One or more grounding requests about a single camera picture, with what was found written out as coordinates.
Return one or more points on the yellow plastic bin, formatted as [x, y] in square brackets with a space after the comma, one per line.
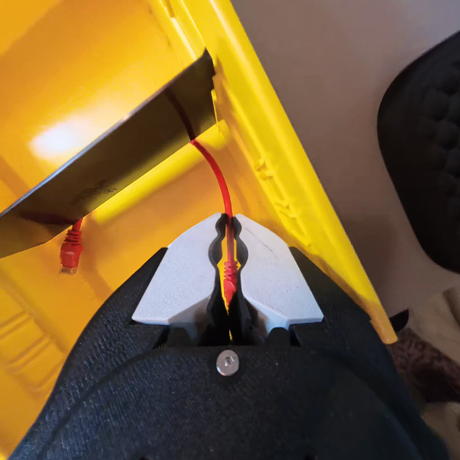
[72, 54]

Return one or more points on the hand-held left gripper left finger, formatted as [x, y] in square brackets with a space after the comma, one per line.
[179, 284]

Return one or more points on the black bin divider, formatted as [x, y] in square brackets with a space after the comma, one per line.
[125, 151]

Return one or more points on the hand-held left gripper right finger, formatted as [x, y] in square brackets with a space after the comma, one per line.
[276, 284]

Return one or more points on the person's beige sweatshirt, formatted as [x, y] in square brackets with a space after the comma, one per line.
[445, 316]

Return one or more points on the black quilted wrist rest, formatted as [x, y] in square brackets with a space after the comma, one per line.
[424, 161]

